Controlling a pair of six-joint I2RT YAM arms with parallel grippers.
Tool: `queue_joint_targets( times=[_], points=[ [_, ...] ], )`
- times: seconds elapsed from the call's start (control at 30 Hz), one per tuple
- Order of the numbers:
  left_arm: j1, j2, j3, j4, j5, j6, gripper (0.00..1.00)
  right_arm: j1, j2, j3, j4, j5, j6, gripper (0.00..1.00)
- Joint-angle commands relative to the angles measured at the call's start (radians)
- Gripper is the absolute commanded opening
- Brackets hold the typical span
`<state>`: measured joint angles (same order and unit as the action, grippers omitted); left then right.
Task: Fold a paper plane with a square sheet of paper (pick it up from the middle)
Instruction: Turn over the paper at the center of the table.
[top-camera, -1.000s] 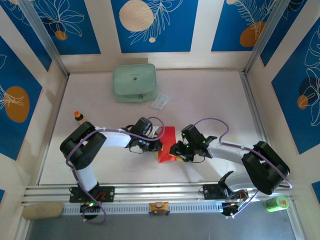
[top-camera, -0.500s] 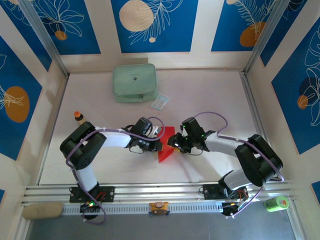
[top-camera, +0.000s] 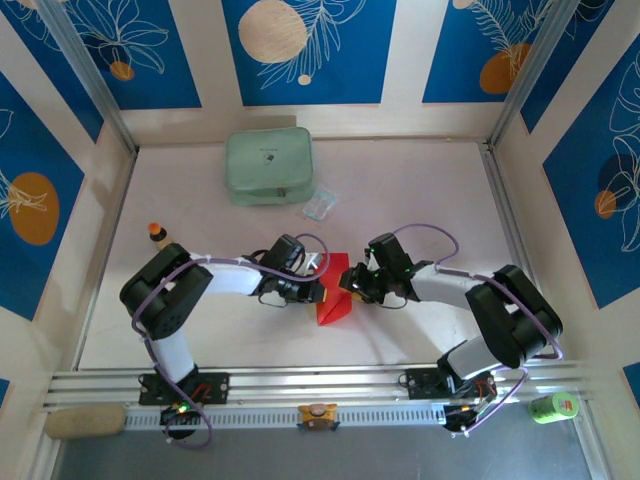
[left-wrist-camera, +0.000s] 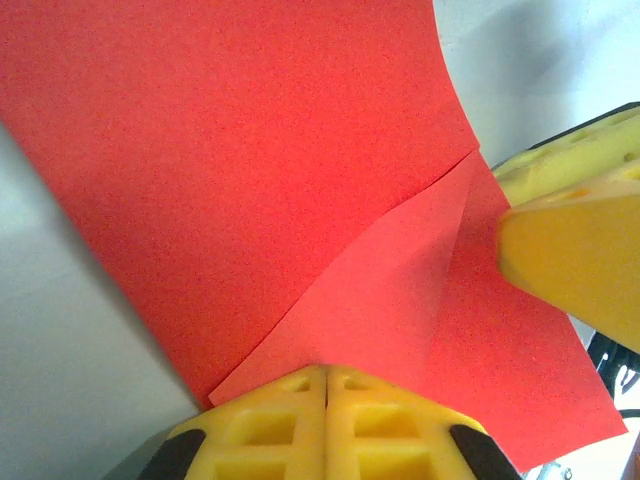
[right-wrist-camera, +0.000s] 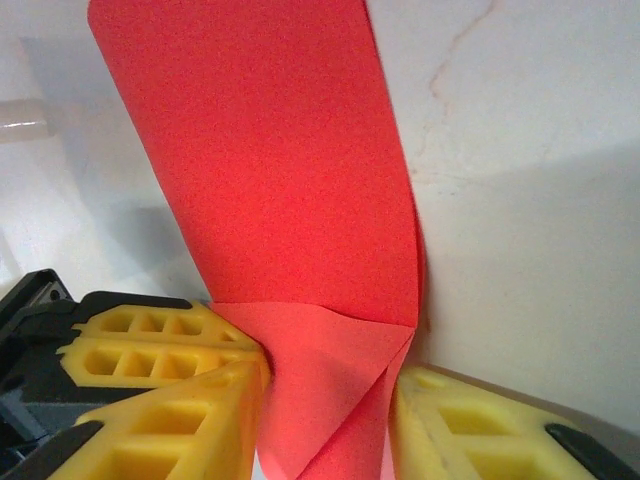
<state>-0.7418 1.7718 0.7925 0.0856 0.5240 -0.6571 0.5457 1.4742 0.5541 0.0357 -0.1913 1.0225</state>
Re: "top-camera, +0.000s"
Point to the red paper sheet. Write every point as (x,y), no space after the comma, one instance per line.
(335,312)

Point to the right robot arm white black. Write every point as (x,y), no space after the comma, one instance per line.
(440,287)

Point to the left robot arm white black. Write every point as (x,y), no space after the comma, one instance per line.
(235,277)

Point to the small clear plastic packet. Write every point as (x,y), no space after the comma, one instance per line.
(321,204)

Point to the mint green zip pouch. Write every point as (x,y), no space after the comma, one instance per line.
(270,165)

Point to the orange yellow button device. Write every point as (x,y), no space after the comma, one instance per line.
(318,415)

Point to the small brown bottle orange cap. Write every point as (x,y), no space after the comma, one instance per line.
(159,235)

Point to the green cup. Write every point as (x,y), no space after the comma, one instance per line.
(552,408)

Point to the beige foam roll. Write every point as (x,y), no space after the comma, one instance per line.
(85,422)

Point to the aluminium mounting rail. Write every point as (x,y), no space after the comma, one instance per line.
(300,382)

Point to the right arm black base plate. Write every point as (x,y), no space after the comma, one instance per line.
(420,385)

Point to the aluminium side rail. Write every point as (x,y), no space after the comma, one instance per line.
(496,175)

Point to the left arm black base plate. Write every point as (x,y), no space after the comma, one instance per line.
(215,387)

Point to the blue floral wall poster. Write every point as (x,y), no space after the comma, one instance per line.
(600,40)
(575,200)
(50,150)
(150,50)
(30,50)
(450,50)
(350,60)

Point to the aluminium corner post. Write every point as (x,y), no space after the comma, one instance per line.
(532,75)
(89,75)

